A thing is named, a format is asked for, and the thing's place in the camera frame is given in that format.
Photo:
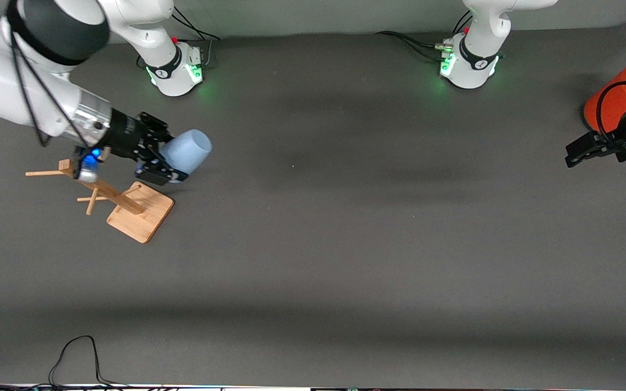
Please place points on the orange can with silver lid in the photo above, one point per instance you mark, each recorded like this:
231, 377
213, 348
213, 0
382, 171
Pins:
612, 103

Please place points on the light blue plastic cup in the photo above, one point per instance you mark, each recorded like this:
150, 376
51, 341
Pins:
188, 149

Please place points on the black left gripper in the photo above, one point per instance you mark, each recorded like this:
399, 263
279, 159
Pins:
613, 146

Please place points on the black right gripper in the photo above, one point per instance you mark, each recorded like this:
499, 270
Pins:
126, 138

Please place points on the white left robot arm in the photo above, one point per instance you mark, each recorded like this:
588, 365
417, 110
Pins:
479, 43

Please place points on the wooden cup rack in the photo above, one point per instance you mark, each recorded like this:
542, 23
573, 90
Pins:
139, 214

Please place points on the dark grey table mat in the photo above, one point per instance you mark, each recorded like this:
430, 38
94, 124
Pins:
313, 244

